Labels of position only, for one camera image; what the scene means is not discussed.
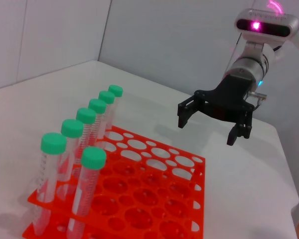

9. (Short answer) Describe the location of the orange plastic test tube rack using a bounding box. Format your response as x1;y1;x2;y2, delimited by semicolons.
22;125;205;239

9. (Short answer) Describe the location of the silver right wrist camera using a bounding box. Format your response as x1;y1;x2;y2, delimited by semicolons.
235;8;299;42

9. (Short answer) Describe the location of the green-capped clear test tube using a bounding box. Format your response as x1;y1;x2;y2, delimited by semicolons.
88;98;107;150
57;119;84;182
72;107;97;172
104;84;124;130
29;132;67;237
66;146;107;239
98;91;116;139

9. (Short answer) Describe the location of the right gripper cable with connector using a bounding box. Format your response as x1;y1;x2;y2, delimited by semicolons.
248;91;268;110

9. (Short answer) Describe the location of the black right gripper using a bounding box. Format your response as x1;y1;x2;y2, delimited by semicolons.
177;74;256;146

